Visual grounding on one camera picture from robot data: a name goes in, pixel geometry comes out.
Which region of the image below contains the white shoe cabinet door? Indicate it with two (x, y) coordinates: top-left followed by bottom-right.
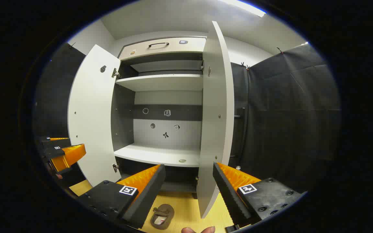
(67, 44), (122, 187)
(196, 21), (235, 219)

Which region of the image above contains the white shoe cabinet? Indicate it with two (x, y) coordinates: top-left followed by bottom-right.
(110, 36), (207, 194)

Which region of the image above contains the grey cabinet bottom shelf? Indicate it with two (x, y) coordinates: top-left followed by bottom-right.
(161, 181), (197, 193)

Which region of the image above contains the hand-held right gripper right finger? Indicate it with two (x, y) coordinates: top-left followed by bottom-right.
(212, 162), (307, 227)

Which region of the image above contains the ceiling light strip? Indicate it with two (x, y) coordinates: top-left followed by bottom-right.
(217, 0), (267, 17)

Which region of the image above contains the brown fuzzy slipper shoe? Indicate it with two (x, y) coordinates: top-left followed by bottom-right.
(150, 204), (175, 230)

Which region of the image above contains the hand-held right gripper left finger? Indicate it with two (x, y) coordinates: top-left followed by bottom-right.
(77, 164), (166, 229)

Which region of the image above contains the black backdrop cloth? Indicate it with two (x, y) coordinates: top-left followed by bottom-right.
(33, 42), (86, 188)
(230, 42), (341, 194)

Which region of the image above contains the white cabinet shelf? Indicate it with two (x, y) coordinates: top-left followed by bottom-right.
(114, 143), (201, 168)
(115, 74), (204, 92)

